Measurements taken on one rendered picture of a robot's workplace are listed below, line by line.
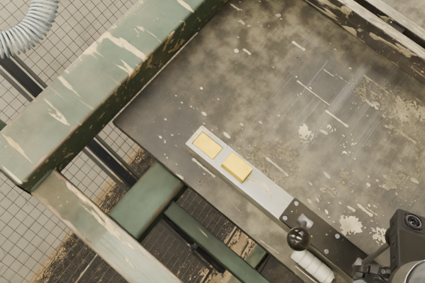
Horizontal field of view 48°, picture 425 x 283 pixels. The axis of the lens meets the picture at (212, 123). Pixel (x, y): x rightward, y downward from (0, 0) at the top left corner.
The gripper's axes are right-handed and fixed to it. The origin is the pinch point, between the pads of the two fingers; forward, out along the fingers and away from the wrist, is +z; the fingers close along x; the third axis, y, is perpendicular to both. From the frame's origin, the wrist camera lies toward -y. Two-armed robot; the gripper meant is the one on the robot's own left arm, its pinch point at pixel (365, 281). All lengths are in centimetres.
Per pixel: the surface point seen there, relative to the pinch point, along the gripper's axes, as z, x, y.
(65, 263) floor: 427, -153, 26
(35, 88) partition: 155, -137, -58
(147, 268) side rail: 7.1, -33.7, 9.5
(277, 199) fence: 8.1, -16.1, -9.6
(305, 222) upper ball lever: 5.5, -10.5, -6.9
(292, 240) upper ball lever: -3.2, -13.2, -1.5
